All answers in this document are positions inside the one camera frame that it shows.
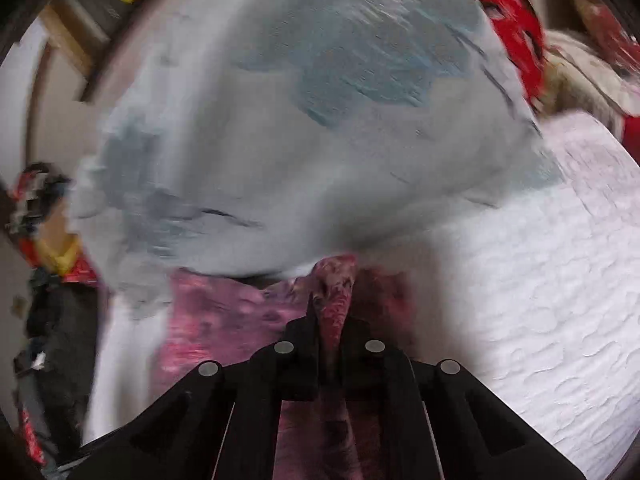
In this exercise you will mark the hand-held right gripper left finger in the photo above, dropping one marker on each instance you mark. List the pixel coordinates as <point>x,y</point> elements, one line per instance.
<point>311,322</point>

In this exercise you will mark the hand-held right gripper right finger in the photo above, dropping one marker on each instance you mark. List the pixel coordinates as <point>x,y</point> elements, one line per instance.
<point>354,332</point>

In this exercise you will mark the purple floral shirt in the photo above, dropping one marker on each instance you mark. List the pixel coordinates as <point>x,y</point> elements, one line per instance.
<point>215,310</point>

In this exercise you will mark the white quilted bed cover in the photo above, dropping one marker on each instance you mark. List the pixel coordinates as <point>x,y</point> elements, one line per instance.
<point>525,285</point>

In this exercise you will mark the grey floral pillow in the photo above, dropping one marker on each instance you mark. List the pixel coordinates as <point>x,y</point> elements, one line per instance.
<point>300,135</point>

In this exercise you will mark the dark olive jacket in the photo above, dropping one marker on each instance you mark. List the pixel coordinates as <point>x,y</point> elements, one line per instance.
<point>65,340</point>

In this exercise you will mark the cardboard box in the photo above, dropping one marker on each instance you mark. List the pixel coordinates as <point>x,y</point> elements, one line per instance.
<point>52,227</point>

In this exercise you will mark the red cloth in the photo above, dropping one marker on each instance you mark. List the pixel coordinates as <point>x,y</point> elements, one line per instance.
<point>631,132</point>

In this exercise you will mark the beige cloth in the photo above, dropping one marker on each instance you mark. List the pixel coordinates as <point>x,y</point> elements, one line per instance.
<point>580,75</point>

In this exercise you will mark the red floral bedsheet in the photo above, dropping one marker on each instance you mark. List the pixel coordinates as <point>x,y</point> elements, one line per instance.
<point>505,20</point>

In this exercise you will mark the plush toy in plastic wrap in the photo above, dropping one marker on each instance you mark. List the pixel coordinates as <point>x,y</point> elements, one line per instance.
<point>607,15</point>

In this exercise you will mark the wooden frame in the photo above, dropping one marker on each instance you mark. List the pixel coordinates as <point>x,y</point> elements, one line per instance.
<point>70,35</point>

